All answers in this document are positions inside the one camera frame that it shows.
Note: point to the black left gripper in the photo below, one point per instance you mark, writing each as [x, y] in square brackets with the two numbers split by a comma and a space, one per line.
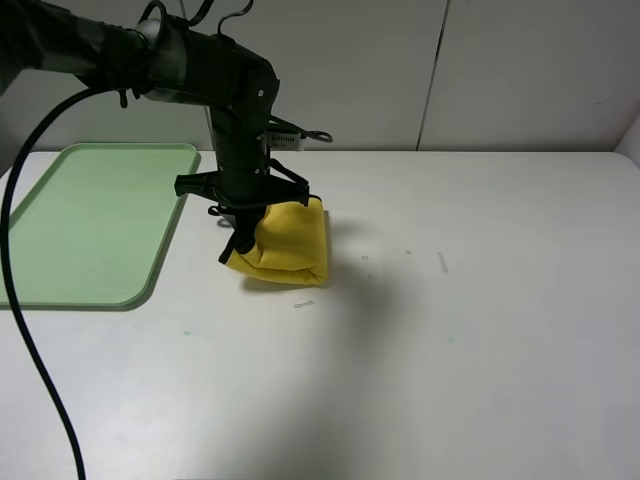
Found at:
[239, 87]

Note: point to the yellow microfiber towel black trim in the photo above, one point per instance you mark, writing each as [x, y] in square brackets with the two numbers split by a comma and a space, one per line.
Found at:
[291, 246]

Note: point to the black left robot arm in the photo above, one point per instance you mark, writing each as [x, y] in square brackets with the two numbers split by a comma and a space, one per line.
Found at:
[163, 59]

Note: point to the light green plastic tray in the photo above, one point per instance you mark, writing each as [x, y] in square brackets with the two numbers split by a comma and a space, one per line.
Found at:
[93, 232]

